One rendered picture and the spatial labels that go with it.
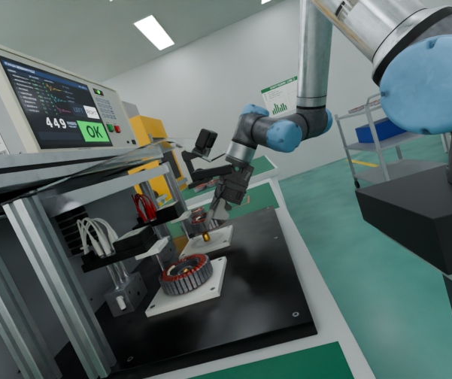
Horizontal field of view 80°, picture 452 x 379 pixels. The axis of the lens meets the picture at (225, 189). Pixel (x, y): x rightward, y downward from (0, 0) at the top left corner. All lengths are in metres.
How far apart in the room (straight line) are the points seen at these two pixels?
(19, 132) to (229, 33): 5.80
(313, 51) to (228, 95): 5.25
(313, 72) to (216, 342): 0.60
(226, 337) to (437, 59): 0.44
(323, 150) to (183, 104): 3.13
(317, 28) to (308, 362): 0.64
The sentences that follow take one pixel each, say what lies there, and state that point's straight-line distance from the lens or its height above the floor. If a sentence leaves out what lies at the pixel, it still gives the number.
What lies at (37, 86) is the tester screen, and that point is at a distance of 0.66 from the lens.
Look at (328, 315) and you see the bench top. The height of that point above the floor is 0.75.
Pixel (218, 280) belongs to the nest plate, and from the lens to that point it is 0.56.
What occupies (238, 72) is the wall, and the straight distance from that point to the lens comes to 6.01.
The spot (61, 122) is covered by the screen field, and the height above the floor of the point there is 1.18.
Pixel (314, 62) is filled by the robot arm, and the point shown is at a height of 1.13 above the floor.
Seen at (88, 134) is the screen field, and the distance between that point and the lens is 0.72.
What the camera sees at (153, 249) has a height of 0.88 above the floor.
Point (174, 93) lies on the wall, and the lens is 6.14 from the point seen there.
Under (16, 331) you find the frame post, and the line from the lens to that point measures 0.53.
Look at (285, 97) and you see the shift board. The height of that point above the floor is 1.59.
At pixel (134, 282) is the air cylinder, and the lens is 0.66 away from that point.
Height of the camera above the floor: 1.01
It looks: 8 degrees down
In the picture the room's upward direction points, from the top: 21 degrees counter-clockwise
